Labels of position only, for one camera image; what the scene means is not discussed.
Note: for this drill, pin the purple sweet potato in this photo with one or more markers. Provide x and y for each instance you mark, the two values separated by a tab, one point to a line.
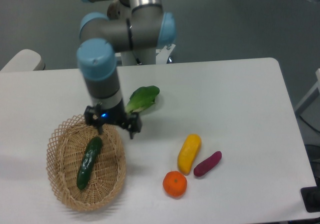
208	164

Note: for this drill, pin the woven wicker basket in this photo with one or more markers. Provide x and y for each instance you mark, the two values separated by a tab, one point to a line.
63	157

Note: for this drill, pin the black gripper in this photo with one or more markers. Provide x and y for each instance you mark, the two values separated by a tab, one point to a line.
96	116

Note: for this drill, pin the green cucumber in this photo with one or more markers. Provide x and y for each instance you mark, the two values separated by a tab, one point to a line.
93	149

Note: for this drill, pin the yellow squash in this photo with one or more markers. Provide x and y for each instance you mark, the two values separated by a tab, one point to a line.
188	153

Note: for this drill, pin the white chair armrest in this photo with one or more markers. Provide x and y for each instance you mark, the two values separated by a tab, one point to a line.
25	60

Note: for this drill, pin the white furniture frame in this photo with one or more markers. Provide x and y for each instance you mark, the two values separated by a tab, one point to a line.
309	97

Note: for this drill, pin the black device at table edge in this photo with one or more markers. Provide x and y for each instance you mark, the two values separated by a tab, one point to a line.
311	198

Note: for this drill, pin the orange mandarin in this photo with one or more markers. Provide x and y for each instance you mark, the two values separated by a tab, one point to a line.
175	184

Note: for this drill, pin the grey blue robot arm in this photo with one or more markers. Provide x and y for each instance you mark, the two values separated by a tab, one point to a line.
147	27

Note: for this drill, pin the green bok choy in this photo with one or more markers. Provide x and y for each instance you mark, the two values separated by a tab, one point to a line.
141	99

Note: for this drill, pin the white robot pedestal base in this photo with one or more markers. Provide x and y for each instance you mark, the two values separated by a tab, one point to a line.
154	56

